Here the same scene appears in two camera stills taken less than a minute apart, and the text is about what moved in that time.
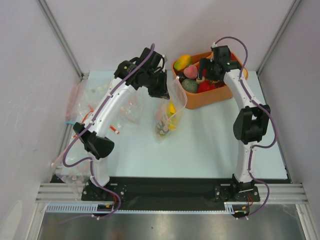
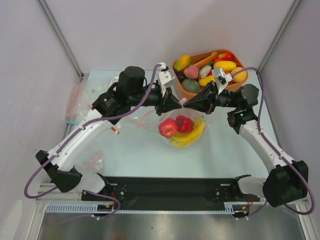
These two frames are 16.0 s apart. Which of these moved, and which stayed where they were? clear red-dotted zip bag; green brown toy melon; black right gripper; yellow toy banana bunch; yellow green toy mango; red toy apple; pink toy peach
Moved: black right gripper; clear red-dotted zip bag; yellow toy banana bunch; red toy apple
Stayed: green brown toy melon; yellow green toy mango; pink toy peach
